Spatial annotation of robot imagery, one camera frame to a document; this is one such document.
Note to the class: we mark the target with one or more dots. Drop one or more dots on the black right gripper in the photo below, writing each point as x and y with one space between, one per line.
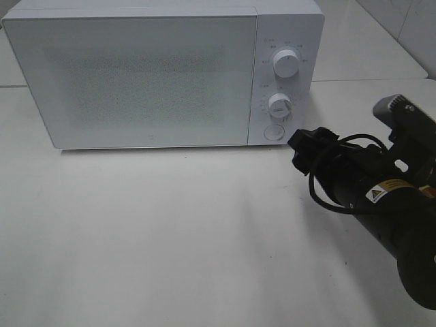
339 184

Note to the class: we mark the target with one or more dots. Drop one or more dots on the round door release button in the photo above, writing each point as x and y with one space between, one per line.
274 132

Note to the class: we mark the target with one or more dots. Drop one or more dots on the white microwave door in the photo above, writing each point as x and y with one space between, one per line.
139 82

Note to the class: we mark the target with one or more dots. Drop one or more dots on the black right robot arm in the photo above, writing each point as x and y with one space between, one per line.
408 237

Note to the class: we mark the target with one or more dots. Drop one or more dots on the lower white timer knob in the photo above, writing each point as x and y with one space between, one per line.
279 106

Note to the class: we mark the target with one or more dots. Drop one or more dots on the upper white power knob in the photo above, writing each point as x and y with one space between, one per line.
286 62

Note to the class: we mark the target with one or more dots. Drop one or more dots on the white microwave oven body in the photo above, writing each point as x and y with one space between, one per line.
279 24

